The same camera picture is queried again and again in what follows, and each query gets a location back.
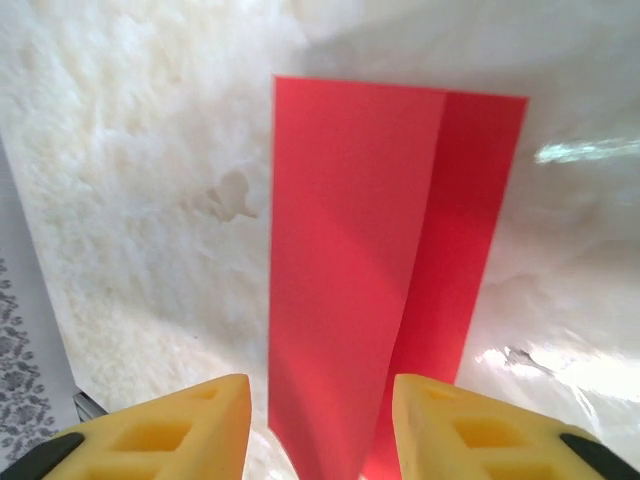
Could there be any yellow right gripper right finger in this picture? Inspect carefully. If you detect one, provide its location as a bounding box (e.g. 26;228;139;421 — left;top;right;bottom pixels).
392;373;640;480

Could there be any red cloth sheet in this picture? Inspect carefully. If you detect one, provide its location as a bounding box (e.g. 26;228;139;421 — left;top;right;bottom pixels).
267;74;530;480

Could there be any thin aluminium table side rail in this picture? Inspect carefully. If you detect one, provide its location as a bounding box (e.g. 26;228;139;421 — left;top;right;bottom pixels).
73;391;109;420

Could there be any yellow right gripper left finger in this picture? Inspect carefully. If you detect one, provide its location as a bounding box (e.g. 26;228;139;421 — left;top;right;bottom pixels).
0;373;251;480

